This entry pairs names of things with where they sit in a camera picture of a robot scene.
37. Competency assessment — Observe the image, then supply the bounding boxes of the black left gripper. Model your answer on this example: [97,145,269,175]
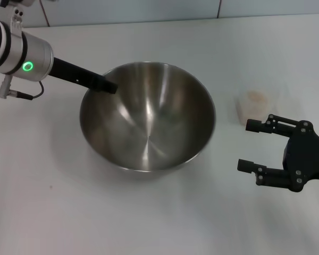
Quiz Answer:
[50,57,119,95]

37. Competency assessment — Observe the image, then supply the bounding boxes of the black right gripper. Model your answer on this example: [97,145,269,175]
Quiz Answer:
[237,113,319,192]

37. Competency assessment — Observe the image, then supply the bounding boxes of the clear plastic measuring cup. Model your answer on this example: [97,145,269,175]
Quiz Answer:
[236,89,296,125]

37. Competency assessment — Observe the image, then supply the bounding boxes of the stainless steel mixing bowl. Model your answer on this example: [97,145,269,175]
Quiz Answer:
[79,61,216,173]

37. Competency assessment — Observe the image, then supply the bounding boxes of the left arm connector cable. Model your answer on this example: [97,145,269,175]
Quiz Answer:
[0,75,45,101]

